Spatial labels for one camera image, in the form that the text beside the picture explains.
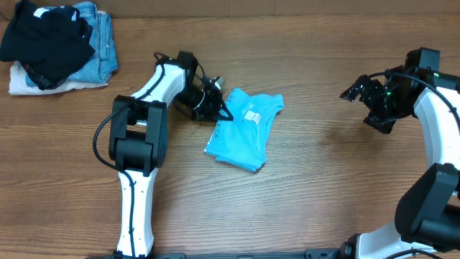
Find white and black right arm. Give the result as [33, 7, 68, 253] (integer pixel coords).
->
[328, 47, 459, 258]

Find black folded garment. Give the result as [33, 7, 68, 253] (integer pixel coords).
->
[1, 1, 95, 90]

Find white folded garment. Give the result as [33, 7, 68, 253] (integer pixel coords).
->
[9, 61, 107, 96]

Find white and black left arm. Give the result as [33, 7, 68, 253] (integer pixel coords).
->
[109, 51, 233, 258]

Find light blue printed t-shirt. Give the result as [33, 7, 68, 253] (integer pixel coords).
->
[204, 88, 284, 173]

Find blue denim jeans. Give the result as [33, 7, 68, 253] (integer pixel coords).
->
[26, 2, 118, 86]

